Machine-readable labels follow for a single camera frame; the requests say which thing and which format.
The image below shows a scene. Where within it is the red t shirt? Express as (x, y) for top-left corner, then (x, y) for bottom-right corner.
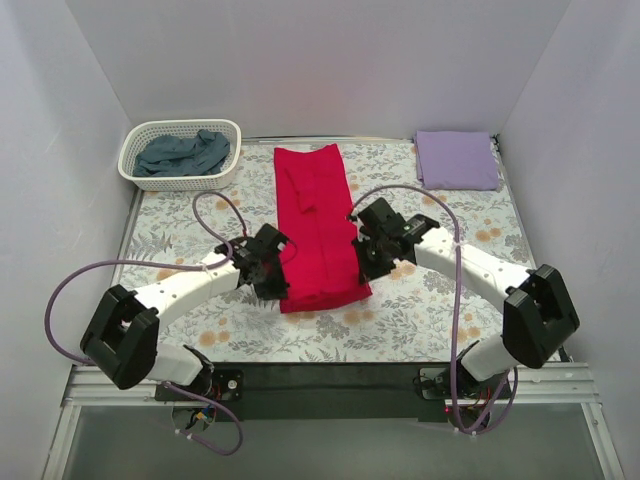
(274, 144), (372, 314)

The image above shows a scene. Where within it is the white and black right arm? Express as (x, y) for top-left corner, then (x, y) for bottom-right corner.
(349, 198), (580, 396)

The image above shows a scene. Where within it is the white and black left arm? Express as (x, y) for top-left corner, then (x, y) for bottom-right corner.
(80, 224), (289, 396)

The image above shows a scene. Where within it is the floral patterned table cloth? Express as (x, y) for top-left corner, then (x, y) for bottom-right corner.
(119, 142), (533, 362)

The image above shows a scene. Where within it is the folded purple t shirt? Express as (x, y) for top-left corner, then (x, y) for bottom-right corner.
(413, 131), (499, 191)

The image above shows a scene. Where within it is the crumpled grey-blue t shirt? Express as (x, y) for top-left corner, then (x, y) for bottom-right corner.
(132, 129), (231, 178)

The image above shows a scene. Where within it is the white perforated plastic basket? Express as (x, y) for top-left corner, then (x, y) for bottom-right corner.
(118, 119), (242, 191)

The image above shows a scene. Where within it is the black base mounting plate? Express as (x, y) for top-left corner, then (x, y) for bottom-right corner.
(154, 362), (511, 424)

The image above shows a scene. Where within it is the aluminium frame rail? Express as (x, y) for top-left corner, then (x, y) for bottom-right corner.
(61, 366), (163, 407)

